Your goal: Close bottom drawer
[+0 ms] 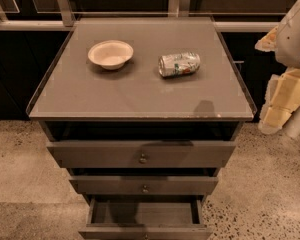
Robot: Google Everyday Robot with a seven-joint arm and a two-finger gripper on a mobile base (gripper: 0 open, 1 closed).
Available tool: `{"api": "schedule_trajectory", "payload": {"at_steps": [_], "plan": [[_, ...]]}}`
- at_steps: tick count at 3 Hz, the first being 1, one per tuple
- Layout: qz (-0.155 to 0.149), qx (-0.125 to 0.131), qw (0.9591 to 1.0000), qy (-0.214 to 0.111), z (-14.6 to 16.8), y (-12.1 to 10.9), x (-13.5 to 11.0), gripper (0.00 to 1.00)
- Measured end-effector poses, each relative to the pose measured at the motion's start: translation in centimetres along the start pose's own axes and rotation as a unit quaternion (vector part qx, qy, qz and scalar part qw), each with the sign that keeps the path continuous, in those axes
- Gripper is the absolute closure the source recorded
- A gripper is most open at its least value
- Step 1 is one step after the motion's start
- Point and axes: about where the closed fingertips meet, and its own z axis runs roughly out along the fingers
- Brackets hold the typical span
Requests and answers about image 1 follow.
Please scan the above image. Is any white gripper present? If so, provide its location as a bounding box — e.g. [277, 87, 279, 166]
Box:
[255, 27, 300, 134]

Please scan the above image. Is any grey bottom drawer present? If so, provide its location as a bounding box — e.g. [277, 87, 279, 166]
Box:
[79, 196, 212, 240]

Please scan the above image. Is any grey drawer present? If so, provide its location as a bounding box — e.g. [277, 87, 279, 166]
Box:
[47, 141, 235, 168]
[79, 196, 212, 240]
[70, 176, 218, 195]

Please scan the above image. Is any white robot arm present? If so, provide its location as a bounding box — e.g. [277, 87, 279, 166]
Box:
[255, 0, 300, 135]

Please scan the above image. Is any grey drawer cabinet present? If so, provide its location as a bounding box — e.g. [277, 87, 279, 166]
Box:
[25, 16, 258, 205]

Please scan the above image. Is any grey top drawer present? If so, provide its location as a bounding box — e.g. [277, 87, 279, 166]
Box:
[47, 141, 235, 168]

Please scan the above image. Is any grey middle drawer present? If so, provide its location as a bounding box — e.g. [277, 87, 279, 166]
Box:
[70, 176, 218, 195]

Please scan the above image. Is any crushed soda can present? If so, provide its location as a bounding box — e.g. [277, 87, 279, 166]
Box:
[158, 52, 201, 78]

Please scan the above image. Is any white paper bowl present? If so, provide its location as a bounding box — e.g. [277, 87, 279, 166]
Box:
[88, 40, 134, 70]

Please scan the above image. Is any metal railing frame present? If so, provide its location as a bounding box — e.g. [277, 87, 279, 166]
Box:
[0, 0, 300, 32]

